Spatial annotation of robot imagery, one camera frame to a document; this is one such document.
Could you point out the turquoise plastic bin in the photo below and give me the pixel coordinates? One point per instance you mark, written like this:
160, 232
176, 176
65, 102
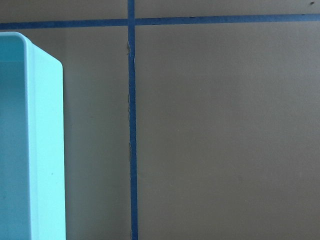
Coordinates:
32, 165

